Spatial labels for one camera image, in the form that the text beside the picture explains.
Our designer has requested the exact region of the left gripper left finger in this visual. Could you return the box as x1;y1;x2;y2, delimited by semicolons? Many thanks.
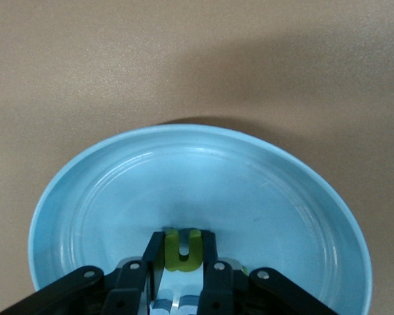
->
0;231;167;315

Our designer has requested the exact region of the green foam letter u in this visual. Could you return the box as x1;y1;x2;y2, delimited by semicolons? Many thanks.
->
163;228;203;273

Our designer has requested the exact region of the blue plate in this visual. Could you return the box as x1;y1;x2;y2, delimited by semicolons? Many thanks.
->
29;123;372;315

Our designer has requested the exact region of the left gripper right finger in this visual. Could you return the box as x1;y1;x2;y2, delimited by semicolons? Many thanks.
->
198;231;337;315

